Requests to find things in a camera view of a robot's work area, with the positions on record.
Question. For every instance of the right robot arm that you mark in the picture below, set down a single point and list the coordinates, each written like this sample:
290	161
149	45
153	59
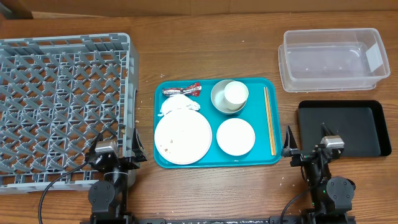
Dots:
331	196

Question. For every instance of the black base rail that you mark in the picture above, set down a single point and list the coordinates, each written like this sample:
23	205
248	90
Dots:
217	221

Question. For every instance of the grey green bowl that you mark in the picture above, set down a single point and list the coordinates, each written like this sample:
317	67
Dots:
218	100

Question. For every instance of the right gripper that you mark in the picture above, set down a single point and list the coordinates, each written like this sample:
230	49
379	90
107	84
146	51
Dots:
306	157

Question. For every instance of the teal serving tray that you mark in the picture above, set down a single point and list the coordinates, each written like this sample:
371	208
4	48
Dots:
260	111

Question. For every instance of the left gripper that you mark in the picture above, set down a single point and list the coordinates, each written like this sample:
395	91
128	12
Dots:
134	163

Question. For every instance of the grey plastic dish rack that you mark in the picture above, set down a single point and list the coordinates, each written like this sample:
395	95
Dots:
57	94

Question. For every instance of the black plastic tray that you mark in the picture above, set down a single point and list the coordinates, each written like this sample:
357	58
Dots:
360	123

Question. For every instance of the red silver snack wrapper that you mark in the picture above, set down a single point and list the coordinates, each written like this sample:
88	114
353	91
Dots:
192	90

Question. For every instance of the large white dinner plate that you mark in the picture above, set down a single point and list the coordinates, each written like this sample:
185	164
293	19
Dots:
183	136

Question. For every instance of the white cup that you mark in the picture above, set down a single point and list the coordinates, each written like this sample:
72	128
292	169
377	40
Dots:
235	94

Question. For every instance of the clear plastic storage bin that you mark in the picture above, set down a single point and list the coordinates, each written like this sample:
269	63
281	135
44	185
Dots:
332	60

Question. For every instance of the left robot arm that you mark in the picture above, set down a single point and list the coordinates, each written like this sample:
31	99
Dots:
108	197

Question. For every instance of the crumpled white napkin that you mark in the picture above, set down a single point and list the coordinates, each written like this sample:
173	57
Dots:
177	102

